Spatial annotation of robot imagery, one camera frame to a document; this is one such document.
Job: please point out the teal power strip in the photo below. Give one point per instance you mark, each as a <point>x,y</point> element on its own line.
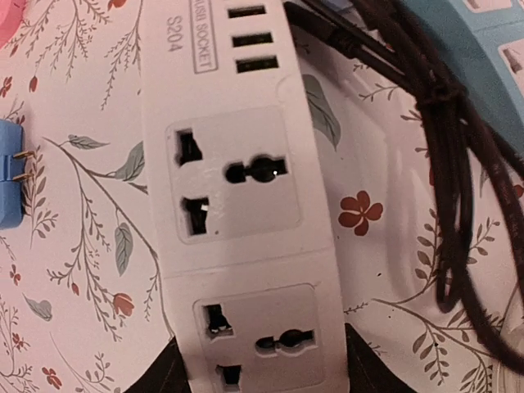
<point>482,43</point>

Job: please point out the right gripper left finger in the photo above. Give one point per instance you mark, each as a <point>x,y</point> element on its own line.
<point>167,374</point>

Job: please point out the white power strip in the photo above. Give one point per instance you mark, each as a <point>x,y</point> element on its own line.
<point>241,214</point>

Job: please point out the blue flat plug adapter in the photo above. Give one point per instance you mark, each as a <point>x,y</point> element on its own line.
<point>13,173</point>

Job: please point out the pink flat plug adapter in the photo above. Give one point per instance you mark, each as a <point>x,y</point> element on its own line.
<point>11,15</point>

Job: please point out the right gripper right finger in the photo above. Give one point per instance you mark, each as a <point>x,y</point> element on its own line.
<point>367,373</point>

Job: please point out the floral table mat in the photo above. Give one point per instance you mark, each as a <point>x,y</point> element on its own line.
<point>82,293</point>

